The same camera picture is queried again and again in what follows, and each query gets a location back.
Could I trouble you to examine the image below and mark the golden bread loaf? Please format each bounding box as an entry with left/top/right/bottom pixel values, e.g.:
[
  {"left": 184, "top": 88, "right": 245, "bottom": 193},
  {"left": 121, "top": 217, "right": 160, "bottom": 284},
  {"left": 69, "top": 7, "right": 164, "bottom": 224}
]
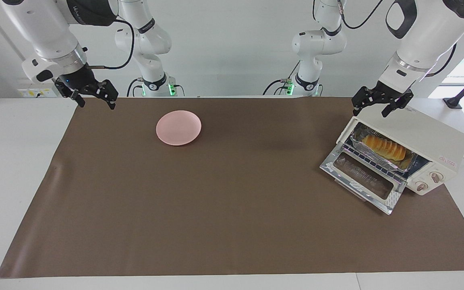
[{"left": 362, "top": 135, "right": 408, "bottom": 162}]

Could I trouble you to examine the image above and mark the glass oven door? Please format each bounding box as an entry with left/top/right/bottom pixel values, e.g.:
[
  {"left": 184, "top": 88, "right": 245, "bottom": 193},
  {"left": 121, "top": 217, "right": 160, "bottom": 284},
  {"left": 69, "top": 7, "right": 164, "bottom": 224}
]
[{"left": 319, "top": 143, "right": 406, "bottom": 215}]

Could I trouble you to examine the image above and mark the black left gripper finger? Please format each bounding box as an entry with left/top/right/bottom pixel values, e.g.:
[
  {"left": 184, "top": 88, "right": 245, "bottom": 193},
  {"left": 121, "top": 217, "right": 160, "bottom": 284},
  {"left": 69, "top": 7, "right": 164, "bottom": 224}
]
[
  {"left": 352, "top": 87, "right": 372, "bottom": 116},
  {"left": 382, "top": 91, "right": 414, "bottom": 118}
]

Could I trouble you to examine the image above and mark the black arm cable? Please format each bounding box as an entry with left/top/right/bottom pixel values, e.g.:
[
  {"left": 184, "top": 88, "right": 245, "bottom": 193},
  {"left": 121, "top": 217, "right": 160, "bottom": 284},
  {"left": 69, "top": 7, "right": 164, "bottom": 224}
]
[
  {"left": 91, "top": 19, "right": 135, "bottom": 70},
  {"left": 336, "top": 0, "right": 384, "bottom": 30}
]

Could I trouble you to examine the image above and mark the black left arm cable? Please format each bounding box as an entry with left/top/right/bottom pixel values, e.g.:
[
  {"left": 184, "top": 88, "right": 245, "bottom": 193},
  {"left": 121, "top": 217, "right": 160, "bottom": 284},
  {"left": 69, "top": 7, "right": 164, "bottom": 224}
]
[{"left": 336, "top": 0, "right": 384, "bottom": 30}]

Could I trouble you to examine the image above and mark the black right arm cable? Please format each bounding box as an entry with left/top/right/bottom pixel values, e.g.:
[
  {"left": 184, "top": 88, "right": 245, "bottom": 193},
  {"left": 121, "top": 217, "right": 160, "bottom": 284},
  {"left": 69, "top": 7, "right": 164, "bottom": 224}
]
[{"left": 91, "top": 19, "right": 135, "bottom": 70}]

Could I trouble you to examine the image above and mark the aluminium foil tray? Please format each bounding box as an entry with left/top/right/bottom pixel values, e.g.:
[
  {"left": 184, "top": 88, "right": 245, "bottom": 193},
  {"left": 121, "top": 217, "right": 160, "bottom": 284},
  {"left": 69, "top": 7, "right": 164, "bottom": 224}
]
[{"left": 350, "top": 123, "right": 416, "bottom": 173}]

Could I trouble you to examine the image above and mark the brown table mat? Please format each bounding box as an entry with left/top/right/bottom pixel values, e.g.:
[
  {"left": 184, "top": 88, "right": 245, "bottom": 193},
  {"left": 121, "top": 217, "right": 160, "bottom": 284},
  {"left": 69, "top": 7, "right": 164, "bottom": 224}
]
[{"left": 0, "top": 97, "right": 464, "bottom": 278}]

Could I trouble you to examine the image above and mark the black left base cable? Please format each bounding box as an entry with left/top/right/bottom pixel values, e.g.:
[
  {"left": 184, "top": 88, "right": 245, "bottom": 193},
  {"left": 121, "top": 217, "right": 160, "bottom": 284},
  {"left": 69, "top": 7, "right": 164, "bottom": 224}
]
[{"left": 262, "top": 60, "right": 302, "bottom": 96}]

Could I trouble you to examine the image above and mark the metal oven wire rack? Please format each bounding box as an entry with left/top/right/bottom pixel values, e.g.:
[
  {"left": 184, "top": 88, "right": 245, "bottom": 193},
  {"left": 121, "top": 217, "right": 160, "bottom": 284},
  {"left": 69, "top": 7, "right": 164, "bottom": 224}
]
[{"left": 342, "top": 142, "right": 408, "bottom": 185}]

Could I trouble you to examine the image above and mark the cream toaster oven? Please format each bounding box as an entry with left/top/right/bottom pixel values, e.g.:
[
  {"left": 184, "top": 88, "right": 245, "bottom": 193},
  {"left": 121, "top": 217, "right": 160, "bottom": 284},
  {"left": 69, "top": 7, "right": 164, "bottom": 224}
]
[{"left": 337, "top": 106, "right": 464, "bottom": 196}]

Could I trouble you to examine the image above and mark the pink round plate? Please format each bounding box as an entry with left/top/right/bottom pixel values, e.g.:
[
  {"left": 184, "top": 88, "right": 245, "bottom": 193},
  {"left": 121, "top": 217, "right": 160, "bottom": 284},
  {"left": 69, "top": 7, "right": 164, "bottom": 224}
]
[{"left": 156, "top": 110, "right": 202, "bottom": 146}]

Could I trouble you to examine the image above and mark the white wall socket box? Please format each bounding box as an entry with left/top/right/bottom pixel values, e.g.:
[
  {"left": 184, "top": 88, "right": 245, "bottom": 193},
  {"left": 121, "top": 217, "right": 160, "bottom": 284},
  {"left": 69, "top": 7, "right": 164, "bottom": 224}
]
[{"left": 18, "top": 88, "right": 57, "bottom": 98}]

